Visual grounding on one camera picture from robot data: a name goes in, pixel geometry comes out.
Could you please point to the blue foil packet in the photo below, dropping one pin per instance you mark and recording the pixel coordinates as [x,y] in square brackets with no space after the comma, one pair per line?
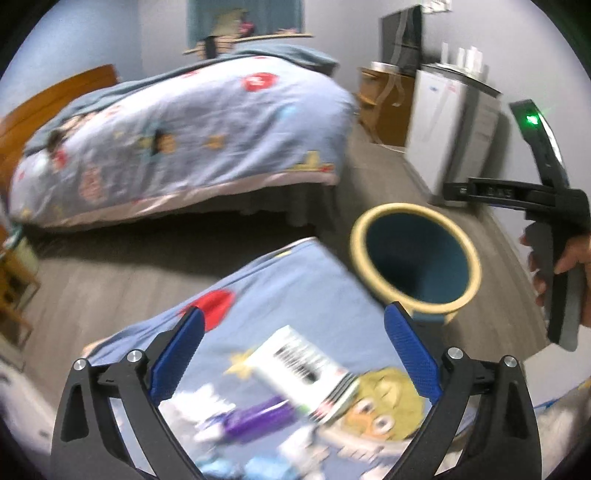
[272,470]

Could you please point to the wooden headboard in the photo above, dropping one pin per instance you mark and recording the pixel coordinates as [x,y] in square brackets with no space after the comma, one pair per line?
[55,97]

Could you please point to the white bottles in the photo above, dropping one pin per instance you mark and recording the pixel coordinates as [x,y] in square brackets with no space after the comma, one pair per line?
[466,57]

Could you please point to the blue cartoon printed cloth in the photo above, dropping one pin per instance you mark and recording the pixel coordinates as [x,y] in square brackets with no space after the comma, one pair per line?
[300,286]

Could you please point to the wooden cabinet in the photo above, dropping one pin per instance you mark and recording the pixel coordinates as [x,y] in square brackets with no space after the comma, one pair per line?
[383,110]

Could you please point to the teal bin with yellow rim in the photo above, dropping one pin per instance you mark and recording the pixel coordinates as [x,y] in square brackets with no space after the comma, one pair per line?
[415,258]

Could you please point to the person's right hand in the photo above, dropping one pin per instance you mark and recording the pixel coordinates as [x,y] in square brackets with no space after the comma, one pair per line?
[579,258]

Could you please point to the white barcode box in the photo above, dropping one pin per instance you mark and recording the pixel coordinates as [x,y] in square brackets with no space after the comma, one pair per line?
[295,364]

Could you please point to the wooden desk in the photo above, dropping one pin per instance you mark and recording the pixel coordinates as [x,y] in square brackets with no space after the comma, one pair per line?
[14,295]

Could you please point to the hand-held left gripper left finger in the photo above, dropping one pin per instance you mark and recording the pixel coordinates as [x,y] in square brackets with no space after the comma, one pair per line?
[180,360]

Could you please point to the purple tube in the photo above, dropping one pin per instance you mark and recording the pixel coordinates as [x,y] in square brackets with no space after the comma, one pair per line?
[258,417]

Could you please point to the wall poster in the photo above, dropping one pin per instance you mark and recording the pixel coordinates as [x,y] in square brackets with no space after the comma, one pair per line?
[258,18]

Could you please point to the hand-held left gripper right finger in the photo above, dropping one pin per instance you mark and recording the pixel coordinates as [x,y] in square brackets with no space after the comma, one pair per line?
[415,355]

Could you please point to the small blue white box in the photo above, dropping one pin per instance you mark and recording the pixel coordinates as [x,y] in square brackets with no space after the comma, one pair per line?
[219,468]

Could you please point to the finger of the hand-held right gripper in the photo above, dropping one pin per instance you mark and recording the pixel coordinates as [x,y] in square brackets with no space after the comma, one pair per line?
[485,191]

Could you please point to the black monitor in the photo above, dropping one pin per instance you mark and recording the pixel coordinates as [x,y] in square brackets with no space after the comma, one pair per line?
[406,37]

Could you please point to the bed with cartoon blue duvet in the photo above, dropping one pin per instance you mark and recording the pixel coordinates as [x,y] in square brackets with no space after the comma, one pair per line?
[184,129]

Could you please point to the white bucket with green rim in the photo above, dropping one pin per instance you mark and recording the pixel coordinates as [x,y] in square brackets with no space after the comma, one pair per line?
[14,233]

